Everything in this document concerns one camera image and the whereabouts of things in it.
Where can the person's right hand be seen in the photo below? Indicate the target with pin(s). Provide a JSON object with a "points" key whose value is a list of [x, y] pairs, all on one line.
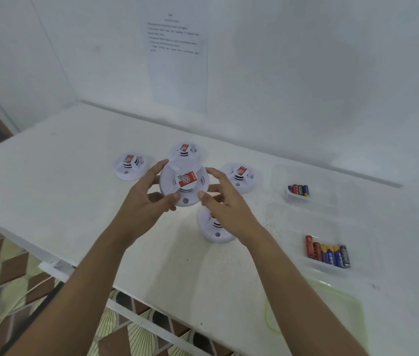
{"points": [[235, 218]]}

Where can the large clear plastic container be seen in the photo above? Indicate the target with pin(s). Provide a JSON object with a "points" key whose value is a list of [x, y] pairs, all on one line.
{"points": [[361, 248]]}

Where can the person's right forearm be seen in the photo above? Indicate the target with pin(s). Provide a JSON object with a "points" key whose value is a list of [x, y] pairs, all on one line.
{"points": [[298, 300]]}

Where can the clear battery container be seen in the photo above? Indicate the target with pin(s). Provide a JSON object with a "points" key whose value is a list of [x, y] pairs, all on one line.
{"points": [[324, 189]]}

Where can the white round smoke detector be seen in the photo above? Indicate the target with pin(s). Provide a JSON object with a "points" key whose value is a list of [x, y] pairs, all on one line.
{"points": [[168, 185], [216, 237], [129, 176], [254, 185], [174, 153]]}

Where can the printed white paper sheet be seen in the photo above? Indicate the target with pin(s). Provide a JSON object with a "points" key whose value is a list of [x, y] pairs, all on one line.
{"points": [[179, 85]]}

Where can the large green-rimmed clear lid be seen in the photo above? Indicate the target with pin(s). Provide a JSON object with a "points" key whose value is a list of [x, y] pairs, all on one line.
{"points": [[343, 311]]}

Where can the person's left hand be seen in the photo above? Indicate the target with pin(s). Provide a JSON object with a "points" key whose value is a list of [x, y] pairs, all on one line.
{"points": [[139, 215]]}

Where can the white metal table frame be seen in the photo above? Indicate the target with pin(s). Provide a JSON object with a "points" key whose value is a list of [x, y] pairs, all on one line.
{"points": [[57, 268]]}

